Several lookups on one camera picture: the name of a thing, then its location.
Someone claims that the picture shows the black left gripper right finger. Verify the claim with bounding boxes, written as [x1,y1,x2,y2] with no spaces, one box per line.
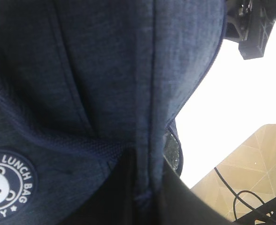
[154,162,232,225]

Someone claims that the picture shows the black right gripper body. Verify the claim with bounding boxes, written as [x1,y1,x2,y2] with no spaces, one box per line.
[224,0,275,60]

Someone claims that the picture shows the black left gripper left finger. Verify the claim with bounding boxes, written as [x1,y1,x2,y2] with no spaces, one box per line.
[60,150,137,225]

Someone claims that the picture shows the navy blue lunch bag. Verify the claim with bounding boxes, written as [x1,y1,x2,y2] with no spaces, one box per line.
[0,0,226,225]

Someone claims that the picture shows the black floor cables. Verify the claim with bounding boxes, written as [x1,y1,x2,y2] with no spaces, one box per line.
[214,166,276,225]

